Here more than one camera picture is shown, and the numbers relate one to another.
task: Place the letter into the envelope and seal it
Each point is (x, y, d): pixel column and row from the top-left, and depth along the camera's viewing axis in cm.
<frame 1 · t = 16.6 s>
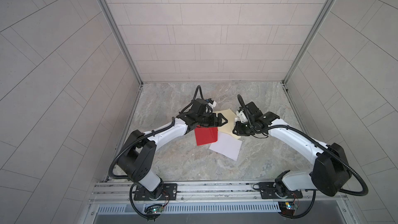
left hand: (227, 121, 79), fingers open
right hand: (232, 132, 81), fingers closed
red envelope: (206, 135, 90), on the table
white flat paper sheet: (227, 145, 87), on the table

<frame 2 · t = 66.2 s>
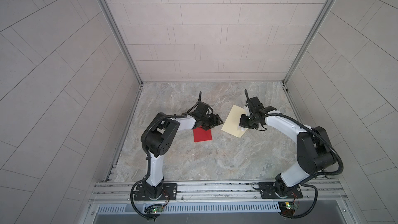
left hand: (222, 121, 93), fingers open
right hand: (239, 124, 90), fingers open
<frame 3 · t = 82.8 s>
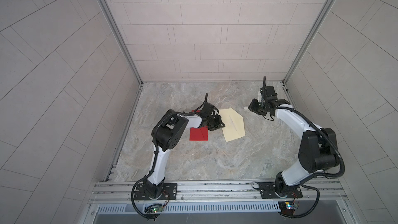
left hand: (229, 124, 94), fingers closed
right hand: (247, 106, 91), fingers open
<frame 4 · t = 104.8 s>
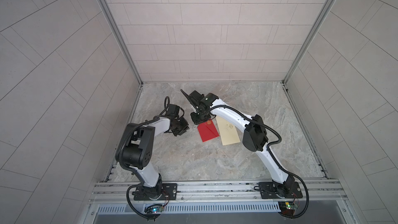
left hand: (192, 124, 94), fingers open
right hand: (194, 123, 88), fingers open
red envelope: (207, 130, 94), on the table
